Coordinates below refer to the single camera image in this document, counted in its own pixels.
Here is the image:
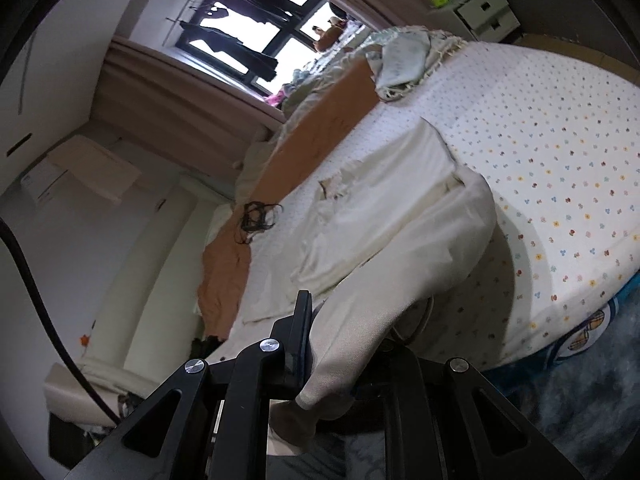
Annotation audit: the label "white nightstand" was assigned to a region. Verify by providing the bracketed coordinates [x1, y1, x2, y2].
[452, 0, 523, 43]

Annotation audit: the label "thick black cable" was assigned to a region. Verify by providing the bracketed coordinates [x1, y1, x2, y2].
[0, 217, 123, 423]

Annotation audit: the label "orange-brown blanket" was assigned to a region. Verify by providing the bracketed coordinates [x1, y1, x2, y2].
[197, 52, 383, 341]

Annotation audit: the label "row of dark hanging clothes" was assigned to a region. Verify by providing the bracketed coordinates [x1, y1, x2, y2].
[180, 0, 301, 81]

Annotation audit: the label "bed with dotted sheet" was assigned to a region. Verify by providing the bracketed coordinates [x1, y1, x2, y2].
[200, 35, 640, 376]

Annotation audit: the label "grey-blue rug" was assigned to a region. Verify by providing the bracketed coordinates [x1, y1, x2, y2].
[270, 290, 640, 480]

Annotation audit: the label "black folded clothes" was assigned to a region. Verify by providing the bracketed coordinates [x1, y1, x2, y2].
[190, 335, 223, 361]

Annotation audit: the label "cream padded headboard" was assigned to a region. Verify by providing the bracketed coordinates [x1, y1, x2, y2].
[42, 175, 236, 431]

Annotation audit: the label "cream jacket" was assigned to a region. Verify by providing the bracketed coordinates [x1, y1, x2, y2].
[242, 117, 497, 456]

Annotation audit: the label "light blue fringed cloth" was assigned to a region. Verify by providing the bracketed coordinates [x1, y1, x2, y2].
[367, 25, 471, 106]

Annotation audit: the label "cream hanging garment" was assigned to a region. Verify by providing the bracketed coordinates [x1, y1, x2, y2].
[47, 137, 143, 206]

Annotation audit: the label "orange plush toy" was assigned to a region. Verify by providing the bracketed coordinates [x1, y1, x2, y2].
[312, 15, 351, 53]

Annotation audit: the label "black charger with cable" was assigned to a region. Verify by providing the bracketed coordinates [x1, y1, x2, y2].
[234, 201, 285, 247]

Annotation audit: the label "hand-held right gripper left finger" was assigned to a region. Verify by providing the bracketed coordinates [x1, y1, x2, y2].
[65, 289, 316, 480]

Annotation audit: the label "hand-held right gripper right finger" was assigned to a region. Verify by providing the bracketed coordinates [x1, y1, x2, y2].
[356, 345, 586, 480]

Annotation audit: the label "white air conditioner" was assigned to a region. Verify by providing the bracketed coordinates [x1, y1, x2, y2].
[19, 162, 76, 206]

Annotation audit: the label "orange bed blanket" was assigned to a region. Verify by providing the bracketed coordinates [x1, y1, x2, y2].
[232, 30, 386, 196]

